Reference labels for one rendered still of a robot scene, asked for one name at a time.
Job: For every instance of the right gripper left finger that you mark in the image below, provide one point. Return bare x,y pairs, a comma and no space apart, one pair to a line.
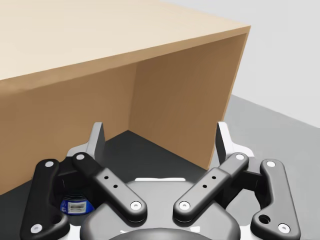
112,183

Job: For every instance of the blue flat can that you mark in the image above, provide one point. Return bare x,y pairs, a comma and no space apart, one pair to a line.
76,206

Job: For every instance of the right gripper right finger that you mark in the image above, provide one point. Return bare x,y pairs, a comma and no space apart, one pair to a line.
207,183

